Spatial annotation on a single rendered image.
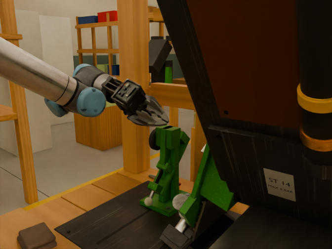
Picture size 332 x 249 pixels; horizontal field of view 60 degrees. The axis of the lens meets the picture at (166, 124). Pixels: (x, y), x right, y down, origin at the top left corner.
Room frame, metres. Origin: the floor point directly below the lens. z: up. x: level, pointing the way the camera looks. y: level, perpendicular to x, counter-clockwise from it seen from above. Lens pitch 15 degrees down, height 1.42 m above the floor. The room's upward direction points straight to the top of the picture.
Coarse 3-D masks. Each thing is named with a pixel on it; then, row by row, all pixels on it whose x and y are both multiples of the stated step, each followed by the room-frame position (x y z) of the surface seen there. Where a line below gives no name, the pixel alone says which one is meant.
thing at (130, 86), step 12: (108, 84) 0.80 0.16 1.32; (120, 84) 0.78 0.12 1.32; (132, 84) 0.77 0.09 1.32; (108, 96) 0.82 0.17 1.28; (120, 96) 0.75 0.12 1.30; (132, 96) 0.74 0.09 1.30; (144, 96) 0.78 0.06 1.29; (120, 108) 0.79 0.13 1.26; (132, 108) 0.75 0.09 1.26; (144, 108) 0.80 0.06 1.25
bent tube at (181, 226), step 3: (204, 147) 0.63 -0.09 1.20; (201, 150) 0.63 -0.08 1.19; (180, 219) 0.64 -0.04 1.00; (183, 219) 0.64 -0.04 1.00; (180, 222) 0.63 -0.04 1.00; (183, 222) 0.63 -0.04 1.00; (186, 222) 0.63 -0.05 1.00; (177, 225) 0.63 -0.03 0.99; (180, 225) 0.63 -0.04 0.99; (183, 225) 0.63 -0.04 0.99; (186, 225) 0.63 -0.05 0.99; (177, 228) 0.62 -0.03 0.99; (180, 228) 0.62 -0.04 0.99; (183, 228) 0.62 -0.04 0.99; (186, 228) 0.62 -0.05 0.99; (180, 231) 0.62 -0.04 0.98; (183, 231) 0.62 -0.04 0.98
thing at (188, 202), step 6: (192, 198) 0.55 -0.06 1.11; (186, 204) 0.55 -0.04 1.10; (192, 204) 0.55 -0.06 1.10; (198, 204) 0.57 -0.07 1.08; (180, 210) 0.54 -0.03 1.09; (186, 210) 0.54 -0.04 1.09; (192, 210) 0.56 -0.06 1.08; (198, 210) 0.58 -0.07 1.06; (186, 216) 0.54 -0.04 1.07; (192, 216) 0.57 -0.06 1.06; (192, 222) 0.58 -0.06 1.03
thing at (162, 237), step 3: (162, 234) 0.61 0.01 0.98; (162, 237) 0.61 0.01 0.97; (165, 237) 0.60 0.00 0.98; (162, 240) 0.60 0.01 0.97; (165, 240) 0.60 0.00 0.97; (168, 240) 0.60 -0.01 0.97; (165, 243) 0.60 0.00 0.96; (168, 243) 0.59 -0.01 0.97; (171, 243) 0.59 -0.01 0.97; (168, 246) 0.61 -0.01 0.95; (171, 246) 0.59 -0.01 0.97; (174, 246) 0.58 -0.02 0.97
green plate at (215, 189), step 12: (204, 156) 0.54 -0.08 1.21; (204, 168) 0.54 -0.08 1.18; (216, 168) 0.54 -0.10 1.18; (204, 180) 0.55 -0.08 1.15; (216, 180) 0.53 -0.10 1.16; (192, 192) 0.55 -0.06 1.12; (204, 192) 0.55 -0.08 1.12; (216, 192) 0.53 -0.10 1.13; (228, 192) 0.52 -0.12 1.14; (216, 204) 0.53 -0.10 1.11; (228, 204) 0.52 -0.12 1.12
